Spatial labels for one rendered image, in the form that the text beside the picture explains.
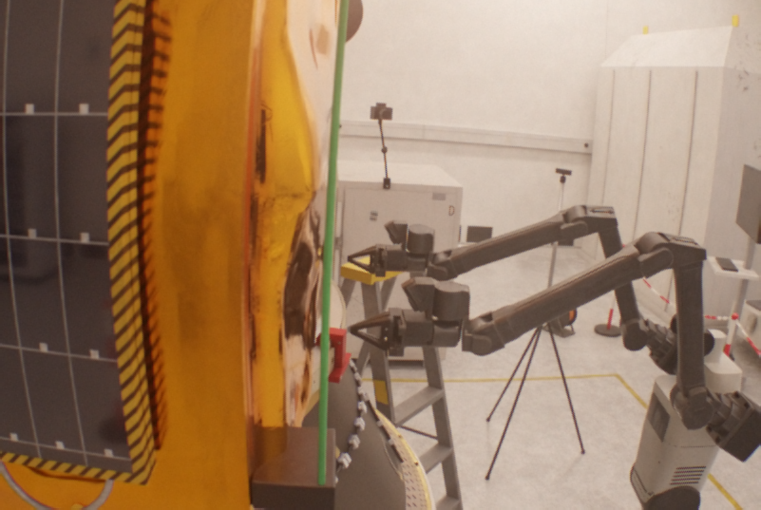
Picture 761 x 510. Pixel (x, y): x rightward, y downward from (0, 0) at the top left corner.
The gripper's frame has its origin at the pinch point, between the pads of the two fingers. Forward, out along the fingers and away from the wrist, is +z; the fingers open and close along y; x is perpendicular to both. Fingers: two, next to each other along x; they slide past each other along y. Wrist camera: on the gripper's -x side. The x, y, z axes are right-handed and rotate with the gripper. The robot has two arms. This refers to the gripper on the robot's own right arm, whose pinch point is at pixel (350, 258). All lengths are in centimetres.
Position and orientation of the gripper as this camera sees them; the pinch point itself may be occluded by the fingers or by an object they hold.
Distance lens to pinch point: 169.7
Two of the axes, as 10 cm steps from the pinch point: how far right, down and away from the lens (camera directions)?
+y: 0.7, 2.1, -9.8
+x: -0.7, 9.8, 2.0
